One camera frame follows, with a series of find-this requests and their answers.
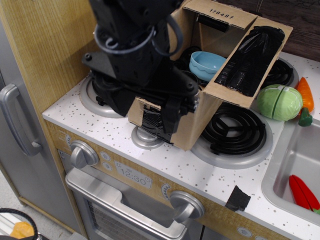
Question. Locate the silver centre stove knob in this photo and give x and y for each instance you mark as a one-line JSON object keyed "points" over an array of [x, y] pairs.
{"points": [[145, 140]]}

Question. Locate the right silver stove knob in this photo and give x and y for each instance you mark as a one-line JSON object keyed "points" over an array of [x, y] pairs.
{"points": [[185, 206]]}

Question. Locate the orange toy carrot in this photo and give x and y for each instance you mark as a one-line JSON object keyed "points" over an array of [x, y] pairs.
{"points": [[305, 117]]}

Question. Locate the silver stove knob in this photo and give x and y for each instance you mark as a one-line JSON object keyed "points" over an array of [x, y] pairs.
{"points": [[185, 206], [145, 140], [82, 155]]}

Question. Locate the black tape piece on counter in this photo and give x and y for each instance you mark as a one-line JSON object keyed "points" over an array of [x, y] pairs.
{"points": [[238, 200]]}

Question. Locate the front right black burner coil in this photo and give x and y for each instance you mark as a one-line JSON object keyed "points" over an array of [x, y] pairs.
{"points": [[234, 131]]}

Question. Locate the small cardboard box with flaps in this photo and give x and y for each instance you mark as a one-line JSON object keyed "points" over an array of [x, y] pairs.
{"points": [[219, 29]]}

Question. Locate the silver fridge door handle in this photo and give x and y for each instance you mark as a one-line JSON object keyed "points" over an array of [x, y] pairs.
{"points": [[8, 96]]}

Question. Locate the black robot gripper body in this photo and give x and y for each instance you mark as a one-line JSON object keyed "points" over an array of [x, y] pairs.
{"points": [[124, 72]]}

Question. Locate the silver oven door handle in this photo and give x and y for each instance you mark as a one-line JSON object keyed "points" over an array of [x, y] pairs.
{"points": [[111, 210]]}

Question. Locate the green toy cabbage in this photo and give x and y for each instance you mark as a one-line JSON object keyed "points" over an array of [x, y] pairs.
{"points": [[279, 102]]}

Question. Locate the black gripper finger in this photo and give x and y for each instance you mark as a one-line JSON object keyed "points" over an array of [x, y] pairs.
{"points": [[174, 109], [114, 94]]}

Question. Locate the left silver stove knob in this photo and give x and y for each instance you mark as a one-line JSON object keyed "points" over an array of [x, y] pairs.
{"points": [[82, 155]]}

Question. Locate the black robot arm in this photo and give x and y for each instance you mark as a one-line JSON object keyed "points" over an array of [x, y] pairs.
{"points": [[137, 23]]}

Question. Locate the orange object in bottom corner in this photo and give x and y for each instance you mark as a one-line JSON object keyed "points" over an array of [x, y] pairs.
{"points": [[22, 230]]}

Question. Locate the light blue plastic bowl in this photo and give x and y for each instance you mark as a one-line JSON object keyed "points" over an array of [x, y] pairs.
{"points": [[205, 64]]}

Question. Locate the silver sink basin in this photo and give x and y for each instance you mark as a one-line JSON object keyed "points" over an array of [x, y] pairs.
{"points": [[297, 152]]}

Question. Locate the red toy pepper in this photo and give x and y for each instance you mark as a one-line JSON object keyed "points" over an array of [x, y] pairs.
{"points": [[302, 194]]}

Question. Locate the oven clock display panel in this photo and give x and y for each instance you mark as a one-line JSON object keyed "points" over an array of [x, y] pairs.
{"points": [[134, 175]]}

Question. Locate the back right black burner coil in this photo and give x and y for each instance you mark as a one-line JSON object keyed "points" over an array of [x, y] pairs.
{"points": [[282, 73]]}

